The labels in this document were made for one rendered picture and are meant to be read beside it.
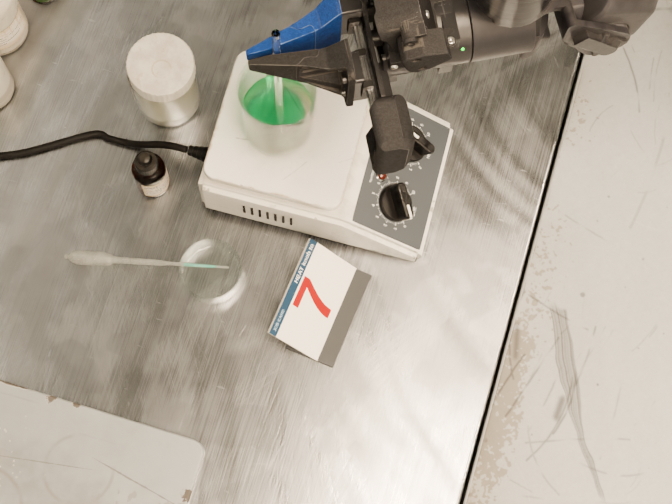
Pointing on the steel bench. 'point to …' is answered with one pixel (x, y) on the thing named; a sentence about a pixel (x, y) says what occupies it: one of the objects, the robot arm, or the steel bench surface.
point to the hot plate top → (306, 191)
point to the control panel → (368, 198)
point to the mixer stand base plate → (88, 455)
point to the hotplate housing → (223, 197)
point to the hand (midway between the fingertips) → (295, 51)
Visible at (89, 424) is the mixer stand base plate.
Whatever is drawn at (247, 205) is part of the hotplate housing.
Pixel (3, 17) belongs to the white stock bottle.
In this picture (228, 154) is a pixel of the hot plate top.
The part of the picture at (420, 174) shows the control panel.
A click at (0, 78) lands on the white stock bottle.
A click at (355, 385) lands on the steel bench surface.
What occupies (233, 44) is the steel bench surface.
